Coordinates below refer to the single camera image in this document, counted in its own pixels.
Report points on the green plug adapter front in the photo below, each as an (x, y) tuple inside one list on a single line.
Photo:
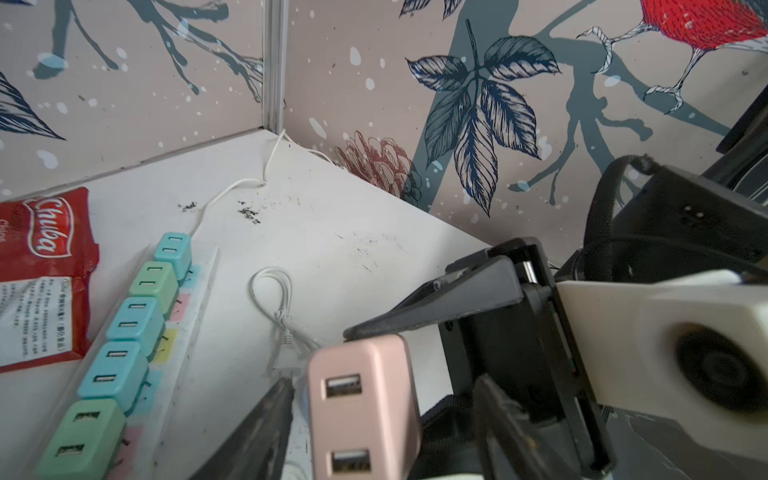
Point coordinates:
[(85, 443)]

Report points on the white multicolour power strip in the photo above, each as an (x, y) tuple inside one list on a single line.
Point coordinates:
[(138, 453)]

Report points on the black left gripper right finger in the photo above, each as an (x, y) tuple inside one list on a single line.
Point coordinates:
[(509, 446)]

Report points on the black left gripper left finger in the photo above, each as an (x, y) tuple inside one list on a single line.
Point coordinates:
[(257, 448)]

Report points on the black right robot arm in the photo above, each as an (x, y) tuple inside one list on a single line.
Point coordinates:
[(650, 223)]

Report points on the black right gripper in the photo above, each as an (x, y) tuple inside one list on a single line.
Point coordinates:
[(499, 314)]

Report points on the light green plug adapter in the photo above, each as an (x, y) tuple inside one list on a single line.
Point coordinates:
[(157, 280)]

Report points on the red white chips bag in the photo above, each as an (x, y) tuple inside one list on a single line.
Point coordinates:
[(48, 254)]

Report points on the pink plug adapter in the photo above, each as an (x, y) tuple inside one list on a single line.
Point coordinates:
[(364, 414)]

